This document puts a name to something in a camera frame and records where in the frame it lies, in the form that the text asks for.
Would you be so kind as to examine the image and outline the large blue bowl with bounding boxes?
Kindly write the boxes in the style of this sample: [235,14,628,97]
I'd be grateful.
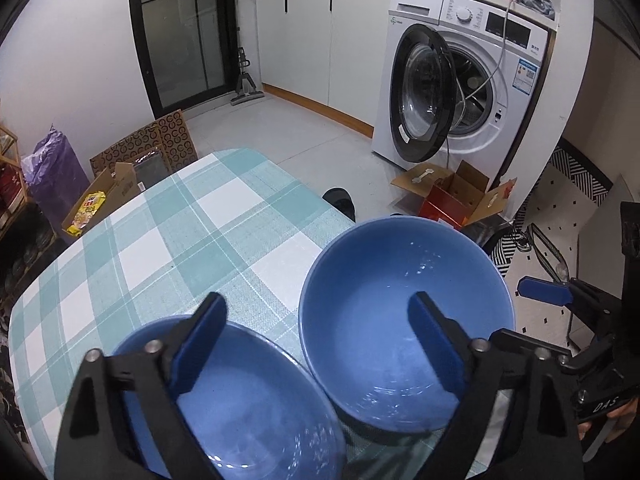
[298,216,515,434]

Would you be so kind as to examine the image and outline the white kitchen cabinets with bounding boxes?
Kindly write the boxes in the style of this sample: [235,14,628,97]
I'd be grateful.
[256,0,390,138]

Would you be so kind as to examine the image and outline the person's right hand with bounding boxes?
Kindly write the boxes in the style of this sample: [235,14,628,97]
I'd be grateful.
[605,398,639,442]

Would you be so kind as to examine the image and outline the black white patterned rug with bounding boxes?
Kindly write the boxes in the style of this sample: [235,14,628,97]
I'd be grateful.
[491,139,613,353]

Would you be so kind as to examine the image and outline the open red cardboard box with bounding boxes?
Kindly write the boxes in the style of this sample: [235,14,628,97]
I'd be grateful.
[390,162,516,231]

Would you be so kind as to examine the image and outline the yellow snack packet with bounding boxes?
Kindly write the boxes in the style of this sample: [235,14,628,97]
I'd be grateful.
[65,191,106,237]

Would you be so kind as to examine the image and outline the teal checked tablecloth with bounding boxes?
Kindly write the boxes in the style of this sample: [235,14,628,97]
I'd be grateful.
[9,148,448,479]

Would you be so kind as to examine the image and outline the brown cardboard box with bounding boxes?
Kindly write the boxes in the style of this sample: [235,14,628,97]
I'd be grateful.
[62,162,140,235]

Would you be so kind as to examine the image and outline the purple plastic bag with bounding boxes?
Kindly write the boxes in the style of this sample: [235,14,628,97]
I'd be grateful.
[21,126,90,224]

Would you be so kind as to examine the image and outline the white washing machine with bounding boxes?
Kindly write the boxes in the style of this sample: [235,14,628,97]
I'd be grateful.
[372,0,549,184]

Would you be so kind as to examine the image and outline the patterned cardboard sheet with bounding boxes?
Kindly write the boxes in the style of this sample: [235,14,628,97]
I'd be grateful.
[90,110,198,177]

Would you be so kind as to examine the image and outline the grey floor mop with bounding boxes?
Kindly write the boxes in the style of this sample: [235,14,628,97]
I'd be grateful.
[230,47,265,106]

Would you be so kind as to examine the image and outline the black glass sliding door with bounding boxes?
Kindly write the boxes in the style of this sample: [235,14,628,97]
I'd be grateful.
[129,0,239,117]

